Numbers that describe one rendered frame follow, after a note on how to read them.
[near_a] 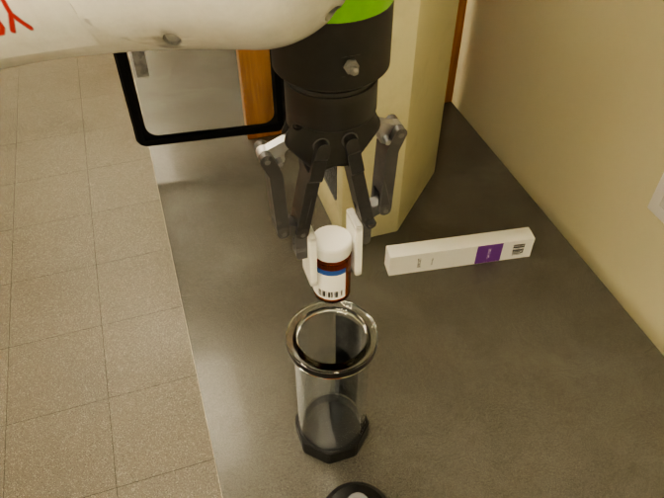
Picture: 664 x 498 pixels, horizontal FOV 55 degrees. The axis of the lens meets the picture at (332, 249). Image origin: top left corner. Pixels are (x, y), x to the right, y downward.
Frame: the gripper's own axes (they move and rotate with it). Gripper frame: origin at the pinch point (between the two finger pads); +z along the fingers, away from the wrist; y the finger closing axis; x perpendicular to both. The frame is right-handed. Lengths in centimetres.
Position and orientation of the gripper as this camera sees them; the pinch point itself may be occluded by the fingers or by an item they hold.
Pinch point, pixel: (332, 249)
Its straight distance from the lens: 64.4
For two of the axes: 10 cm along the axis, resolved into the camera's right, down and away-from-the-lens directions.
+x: 3.1, 6.7, -6.7
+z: 0.0, 7.0, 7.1
